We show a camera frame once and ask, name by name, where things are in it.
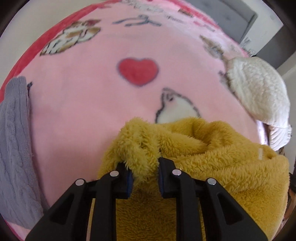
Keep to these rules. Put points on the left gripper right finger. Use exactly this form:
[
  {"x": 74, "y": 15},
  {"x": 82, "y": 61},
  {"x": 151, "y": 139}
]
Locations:
[{"x": 204, "y": 209}]

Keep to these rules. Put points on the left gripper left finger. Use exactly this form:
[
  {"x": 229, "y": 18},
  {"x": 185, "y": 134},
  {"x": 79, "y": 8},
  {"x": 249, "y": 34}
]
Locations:
[{"x": 86, "y": 206}]

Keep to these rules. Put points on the yellow fluffy plush garment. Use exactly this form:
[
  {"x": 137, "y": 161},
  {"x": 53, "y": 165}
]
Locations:
[{"x": 255, "y": 175}]

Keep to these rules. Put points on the grey knitted sweater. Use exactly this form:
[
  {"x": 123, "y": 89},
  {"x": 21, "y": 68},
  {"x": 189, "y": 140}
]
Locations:
[{"x": 22, "y": 202}]

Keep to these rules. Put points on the white fleece garment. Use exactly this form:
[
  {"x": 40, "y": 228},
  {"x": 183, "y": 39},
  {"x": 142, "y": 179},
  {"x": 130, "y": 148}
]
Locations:
[{"x": 263, "y": 93}]

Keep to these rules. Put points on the pink cartoon print blanket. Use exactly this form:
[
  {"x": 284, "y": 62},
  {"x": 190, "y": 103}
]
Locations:
[{"x": 111, "y": 62}]

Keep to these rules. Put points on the grey upholstered headboard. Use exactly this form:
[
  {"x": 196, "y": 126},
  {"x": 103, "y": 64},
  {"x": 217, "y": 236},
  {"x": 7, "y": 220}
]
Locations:
[{"x": 234, "y": 17}]

